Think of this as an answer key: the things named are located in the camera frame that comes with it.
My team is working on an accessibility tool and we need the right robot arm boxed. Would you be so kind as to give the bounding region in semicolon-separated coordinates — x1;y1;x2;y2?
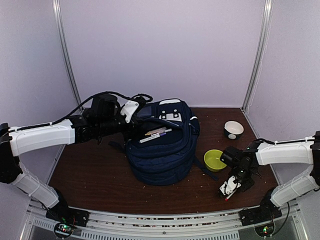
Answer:
219;131;320;221

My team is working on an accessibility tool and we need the right aluminium frame post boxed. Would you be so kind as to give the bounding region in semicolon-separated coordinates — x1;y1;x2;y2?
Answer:
242;0;274;112

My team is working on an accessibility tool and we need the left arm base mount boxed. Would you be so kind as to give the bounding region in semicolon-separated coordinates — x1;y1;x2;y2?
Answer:
41;199;90;240

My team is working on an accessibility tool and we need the front aluminium rail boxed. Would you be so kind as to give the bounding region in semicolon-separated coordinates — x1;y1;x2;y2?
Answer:
24;197;308;240

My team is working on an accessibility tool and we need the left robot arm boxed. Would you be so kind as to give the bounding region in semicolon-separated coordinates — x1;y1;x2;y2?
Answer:
0;91;148;222

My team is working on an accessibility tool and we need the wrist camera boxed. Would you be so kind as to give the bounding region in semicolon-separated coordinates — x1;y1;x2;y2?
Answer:
219;175;237;199
120;100;140;124

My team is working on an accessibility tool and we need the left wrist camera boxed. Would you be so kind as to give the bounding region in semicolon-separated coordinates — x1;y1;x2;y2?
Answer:
120;100;140;124

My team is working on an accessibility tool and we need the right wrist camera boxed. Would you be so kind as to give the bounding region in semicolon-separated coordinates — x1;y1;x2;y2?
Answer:
219;175;237;199

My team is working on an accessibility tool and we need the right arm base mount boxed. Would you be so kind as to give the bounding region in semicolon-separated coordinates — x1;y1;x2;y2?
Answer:
238;199;289;239

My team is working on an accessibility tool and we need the blue marker pen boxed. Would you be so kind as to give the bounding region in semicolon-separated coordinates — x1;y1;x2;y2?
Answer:
159;128;172;136

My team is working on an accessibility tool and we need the dark bowl white inside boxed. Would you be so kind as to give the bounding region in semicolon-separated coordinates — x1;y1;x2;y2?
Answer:
223;120;245;140

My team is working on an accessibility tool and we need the red marker pen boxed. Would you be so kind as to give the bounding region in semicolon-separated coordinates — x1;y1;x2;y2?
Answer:
224;191;236;202

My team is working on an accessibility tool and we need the left aluminium frame post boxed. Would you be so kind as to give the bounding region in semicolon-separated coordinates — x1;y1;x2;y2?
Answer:
52;0;82;105

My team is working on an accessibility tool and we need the black marker pen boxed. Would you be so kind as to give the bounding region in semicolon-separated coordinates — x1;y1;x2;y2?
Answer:
138;133;161;144

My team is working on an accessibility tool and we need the aluminium frame post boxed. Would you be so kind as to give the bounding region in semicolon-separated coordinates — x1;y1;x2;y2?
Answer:
242;0;274;112
52;0;82;105

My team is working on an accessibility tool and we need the lime green bowl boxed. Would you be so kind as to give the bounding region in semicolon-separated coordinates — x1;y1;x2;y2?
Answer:
203;149;227;172

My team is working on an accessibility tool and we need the navy blue student backpack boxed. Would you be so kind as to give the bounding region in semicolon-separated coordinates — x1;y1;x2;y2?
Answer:
108;98;218;186

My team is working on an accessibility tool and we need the cream glue tube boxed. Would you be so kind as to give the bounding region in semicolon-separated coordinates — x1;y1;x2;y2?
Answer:
145;127;167;136

